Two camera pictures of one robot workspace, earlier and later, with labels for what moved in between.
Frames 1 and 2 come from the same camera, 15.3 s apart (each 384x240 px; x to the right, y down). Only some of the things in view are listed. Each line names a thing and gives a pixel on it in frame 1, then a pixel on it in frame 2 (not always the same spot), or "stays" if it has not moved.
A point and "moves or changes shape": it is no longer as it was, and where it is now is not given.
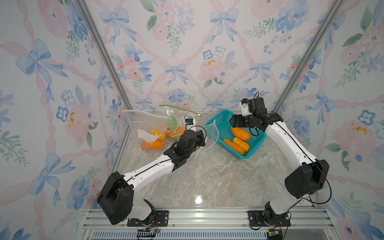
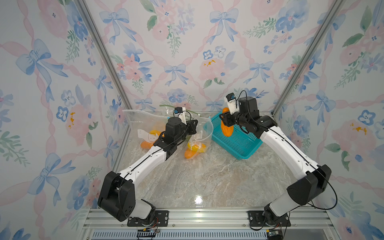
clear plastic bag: [211, 140] moves or changes shape
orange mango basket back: [240, 133] moves or changes shape
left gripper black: [199, 133] -> [192, 128]
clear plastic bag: [146, 132] stays
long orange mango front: [235, 146] -> [228, 131]
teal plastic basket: [219, 128] stays
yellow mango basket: [243, 144] moves or changes shape
